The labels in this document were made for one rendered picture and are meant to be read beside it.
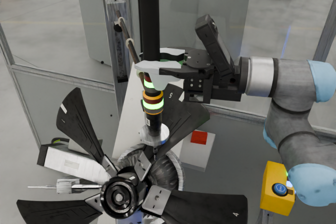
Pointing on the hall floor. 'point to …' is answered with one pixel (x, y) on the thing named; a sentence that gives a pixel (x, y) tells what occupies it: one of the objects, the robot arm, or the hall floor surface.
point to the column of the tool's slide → (120, 88)
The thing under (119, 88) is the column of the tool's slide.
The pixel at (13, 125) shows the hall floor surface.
